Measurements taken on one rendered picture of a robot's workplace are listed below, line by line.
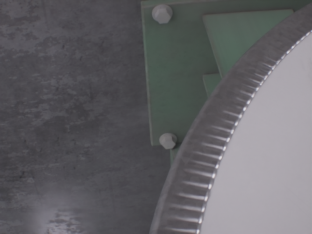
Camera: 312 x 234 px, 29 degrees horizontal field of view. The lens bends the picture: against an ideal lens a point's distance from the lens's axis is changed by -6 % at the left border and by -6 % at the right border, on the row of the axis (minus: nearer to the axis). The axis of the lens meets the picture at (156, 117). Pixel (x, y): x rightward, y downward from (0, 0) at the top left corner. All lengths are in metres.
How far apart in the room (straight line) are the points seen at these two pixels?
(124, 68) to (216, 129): 0.58
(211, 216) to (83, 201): 0.93
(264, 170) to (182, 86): 0.63
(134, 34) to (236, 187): 0.60
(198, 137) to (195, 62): 0.56
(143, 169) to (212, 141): 0.79
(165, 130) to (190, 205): 0.73
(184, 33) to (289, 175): 0.58
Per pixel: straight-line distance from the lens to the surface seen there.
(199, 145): 0.64
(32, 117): 1.29
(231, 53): 1.04
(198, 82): 1.23
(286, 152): 0.64
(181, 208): 0.59
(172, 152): 1.33
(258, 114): 0.67
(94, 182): 1.44
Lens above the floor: 0.92
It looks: 44 degrees down
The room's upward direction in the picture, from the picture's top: 170 degrees clockwise
